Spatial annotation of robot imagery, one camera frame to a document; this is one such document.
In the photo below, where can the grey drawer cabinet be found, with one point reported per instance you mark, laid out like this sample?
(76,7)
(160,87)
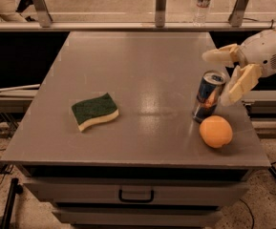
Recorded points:
(153,144)

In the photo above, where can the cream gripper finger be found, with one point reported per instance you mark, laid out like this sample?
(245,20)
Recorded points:
(226,55)
(241,82)

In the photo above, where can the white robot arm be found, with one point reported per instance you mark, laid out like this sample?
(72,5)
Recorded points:
(255,58)

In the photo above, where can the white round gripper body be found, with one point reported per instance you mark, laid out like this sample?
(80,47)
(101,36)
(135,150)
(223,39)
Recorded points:
(262,53)

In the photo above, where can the metal railing frame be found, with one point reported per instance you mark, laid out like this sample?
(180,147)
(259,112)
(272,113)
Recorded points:
(142,15)

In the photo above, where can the green yellow sponge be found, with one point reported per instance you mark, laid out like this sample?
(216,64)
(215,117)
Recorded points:
(94,111)

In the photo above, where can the black metal stand leg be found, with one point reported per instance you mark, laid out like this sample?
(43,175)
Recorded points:
(15,189)

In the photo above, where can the black drawer handle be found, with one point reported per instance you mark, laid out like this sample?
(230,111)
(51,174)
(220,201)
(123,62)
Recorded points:
(136,196)

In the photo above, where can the clear plastic water bottle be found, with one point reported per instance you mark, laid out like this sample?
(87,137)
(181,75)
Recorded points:
(202,7)

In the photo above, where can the orange fruit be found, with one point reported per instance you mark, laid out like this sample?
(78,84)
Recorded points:
(216,131)

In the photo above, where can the Red Bull can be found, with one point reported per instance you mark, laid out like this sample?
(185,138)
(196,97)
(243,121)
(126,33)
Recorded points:
(208,94)

